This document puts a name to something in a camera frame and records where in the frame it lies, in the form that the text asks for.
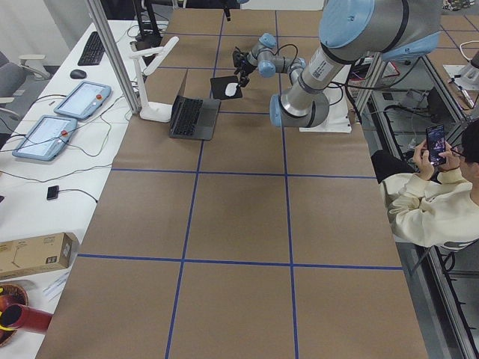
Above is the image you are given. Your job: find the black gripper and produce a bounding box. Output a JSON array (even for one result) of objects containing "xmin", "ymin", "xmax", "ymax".
[{"xmin": 222, "ymin": 0, "xmax": 255, "ymax": 88}]

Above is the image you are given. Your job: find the black mouse pad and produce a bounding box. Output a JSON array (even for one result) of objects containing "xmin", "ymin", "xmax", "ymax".
[{"xmin": 210, "ymin": 76, "xmax": 242, "ymax": 100}]

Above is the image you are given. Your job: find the white computer mouse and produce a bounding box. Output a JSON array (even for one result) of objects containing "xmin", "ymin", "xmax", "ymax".
[{"xmin": 225, "ymin": 82, "xmax": 239, "ymax": 97}]

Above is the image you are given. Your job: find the grey laptop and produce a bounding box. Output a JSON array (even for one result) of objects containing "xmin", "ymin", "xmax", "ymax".
[{"xmin": 168, "ymin": 69, "xmax": 222, "ymax": 141}]

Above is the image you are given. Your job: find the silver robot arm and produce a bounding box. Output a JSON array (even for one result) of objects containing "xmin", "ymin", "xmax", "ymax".
[{"xmin": 233, "ymin": 1, "xmax": 442, "ymax": 128}]

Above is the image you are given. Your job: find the white desk lamp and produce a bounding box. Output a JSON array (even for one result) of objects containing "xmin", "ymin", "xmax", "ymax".
[{"xmin": 129, "ymin": 36, "xmax": 180, "ymax": 123}]

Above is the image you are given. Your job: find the black computer mouse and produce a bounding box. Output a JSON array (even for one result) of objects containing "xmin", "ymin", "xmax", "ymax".
[{"xmin": 70, "ymin": 69, "xmax": 87, "ymax": 79}]

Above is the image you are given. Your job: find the black keyboard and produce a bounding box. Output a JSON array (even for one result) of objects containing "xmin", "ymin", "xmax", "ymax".
[{"xmin": 77, "ymin": 31, "xmax": 105, "ymax": 66}]

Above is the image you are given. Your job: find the blue teach pendant far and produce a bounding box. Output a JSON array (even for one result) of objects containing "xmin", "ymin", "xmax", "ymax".
[{"xmin": 54, "ymin": 81, "xmax": 112, "ymax": 120}]

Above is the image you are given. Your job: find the blue teach pendant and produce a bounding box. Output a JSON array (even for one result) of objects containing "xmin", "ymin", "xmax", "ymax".
[
  {"xmin": 54, "ymin": 81, "xmax": 112, "ymax": 120},
  {"xmin": 12, "ymin": 115, "xmax": 78, "ymax": 162}
]

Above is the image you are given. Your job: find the blue teach pendant near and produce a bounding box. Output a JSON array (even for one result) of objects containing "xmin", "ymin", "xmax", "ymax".
[{"xmin": 12, "ymin": 115, "xmax": 78, "ymax": 162}]

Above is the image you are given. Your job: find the black smartphone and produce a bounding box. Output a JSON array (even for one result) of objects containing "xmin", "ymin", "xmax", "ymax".
[{"xmin": 426, "ymin": 124, "xmax": 446, "ymax": 166}]

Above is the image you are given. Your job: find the small black device on desk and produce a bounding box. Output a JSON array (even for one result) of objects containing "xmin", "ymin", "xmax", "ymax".
[{"xmin": 46, "ymin": 185, "xmax": 60, "ymax": 200}]

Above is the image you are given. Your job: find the person in cream sweater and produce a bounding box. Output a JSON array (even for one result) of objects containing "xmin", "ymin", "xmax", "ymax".
[{"xmin": 370, "ymin": 120, "xmax": 478, "ymax": 249}]

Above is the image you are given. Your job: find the brown cardboard box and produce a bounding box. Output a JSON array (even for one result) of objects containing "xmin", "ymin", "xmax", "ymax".
[{"xmin": 1, "ymin": 233, "xmax": 78, "ymax": 280}]

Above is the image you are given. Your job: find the wicker fruit basket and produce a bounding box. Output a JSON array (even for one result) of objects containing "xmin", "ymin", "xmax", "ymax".
[{"xmin": 1, "ymin": 283, "xmax": 28, "ymax": 346}]

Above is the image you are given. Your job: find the red cylinder tube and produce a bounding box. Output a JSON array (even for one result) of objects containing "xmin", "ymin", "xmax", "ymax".
[{"xmin": 1, "ymin": 304, "xmax": 52, "ymax": 334}]

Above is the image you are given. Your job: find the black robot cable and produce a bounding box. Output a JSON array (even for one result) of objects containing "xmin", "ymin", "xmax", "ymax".
[{"xmin": 272, "ymin": 43, "xmax": 300, "ymax": 61}]

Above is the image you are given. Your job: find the aluminium frame post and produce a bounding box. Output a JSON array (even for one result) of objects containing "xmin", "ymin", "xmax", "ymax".
[{"xmin": 85, "ymin": 0, "xmax": 141, "ymax": 114}]

